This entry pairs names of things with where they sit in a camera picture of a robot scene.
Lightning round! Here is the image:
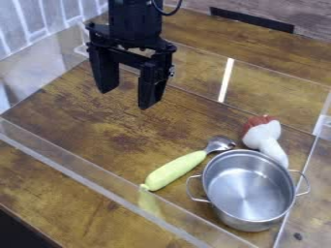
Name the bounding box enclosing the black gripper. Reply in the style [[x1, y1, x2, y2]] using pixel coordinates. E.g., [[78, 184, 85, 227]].
[[85, 0, 177, 109]]

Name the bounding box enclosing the red white toy mushroom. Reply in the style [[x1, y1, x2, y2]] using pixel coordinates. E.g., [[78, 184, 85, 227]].
[[241, 115, 289, 168]]

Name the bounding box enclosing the clear acrylic front barrier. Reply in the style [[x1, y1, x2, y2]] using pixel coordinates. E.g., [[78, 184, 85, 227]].
[[0, 118, 258, 248]]

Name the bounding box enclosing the stainless steel pot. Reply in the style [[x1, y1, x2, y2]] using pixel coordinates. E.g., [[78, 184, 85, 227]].
[[185, 149, 310, 233]]

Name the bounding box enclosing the clear acrylic corner bracket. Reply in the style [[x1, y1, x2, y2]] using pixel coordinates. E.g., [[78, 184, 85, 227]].
[[73, 22, 89, 57]]

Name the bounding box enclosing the black cable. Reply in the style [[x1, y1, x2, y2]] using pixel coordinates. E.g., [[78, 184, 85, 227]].
[[149, 0, 184, 16]]

